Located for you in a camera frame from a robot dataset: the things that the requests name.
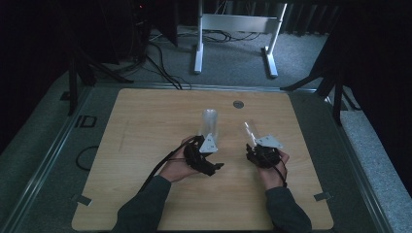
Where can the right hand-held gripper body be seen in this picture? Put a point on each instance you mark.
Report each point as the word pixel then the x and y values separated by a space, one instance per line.
pixel 267 152

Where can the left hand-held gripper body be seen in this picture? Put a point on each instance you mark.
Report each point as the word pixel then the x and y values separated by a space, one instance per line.
pixel 200 158

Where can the stack of clear plastic cups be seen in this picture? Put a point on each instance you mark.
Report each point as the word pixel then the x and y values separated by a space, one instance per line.
pixel 210 124

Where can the person's right hand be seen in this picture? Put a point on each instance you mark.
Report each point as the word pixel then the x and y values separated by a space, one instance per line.
pixel 273 176

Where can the person's left hand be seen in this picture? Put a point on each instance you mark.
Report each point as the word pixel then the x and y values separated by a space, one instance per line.
pixel 176 168

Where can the grey round table grommet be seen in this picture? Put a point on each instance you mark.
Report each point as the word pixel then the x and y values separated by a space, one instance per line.
pixel 238 104

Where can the grey tape piece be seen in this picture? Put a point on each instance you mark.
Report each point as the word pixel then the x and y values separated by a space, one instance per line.
pixel 83 200
pixel 323 196

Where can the black tripod stand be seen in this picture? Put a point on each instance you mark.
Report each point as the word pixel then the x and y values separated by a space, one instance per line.
pixel 73 84
pixel 337 97

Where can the dark curtain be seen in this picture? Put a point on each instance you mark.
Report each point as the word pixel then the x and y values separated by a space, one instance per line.
pixel 307 19

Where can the dark equipment rack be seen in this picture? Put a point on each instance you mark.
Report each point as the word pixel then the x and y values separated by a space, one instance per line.
pixel 141 26

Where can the white metal desk frame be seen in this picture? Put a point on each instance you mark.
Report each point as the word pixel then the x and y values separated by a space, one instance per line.
pixel 238 23

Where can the metal floor rail frame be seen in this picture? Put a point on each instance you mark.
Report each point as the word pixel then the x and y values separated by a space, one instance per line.
pixel 42 168

